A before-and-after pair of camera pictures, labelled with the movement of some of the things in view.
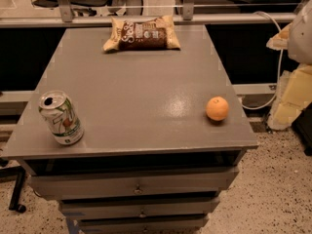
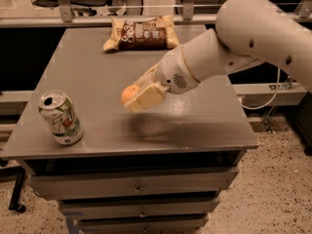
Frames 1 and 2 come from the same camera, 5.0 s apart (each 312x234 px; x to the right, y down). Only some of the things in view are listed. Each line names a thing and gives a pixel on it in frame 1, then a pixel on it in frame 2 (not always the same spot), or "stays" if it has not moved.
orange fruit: [216, 108] to [129, 92]
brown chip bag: [143, 34] stays
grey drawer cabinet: [151, 159] stays
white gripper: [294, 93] to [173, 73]
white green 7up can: [61, 117] stays
